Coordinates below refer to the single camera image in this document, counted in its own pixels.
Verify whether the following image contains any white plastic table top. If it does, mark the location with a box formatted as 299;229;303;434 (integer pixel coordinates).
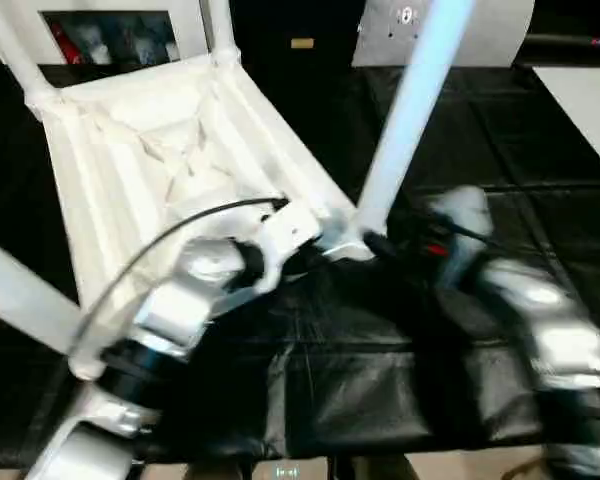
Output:
25;52;376;311

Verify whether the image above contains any black box with yellow label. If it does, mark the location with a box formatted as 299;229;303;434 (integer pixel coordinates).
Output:
230;0;366;69

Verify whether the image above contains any white cabinet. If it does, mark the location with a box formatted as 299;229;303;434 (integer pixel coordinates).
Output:
0;0;213;66

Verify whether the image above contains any white flat board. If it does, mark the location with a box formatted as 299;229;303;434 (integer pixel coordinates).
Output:
532;66;600;181

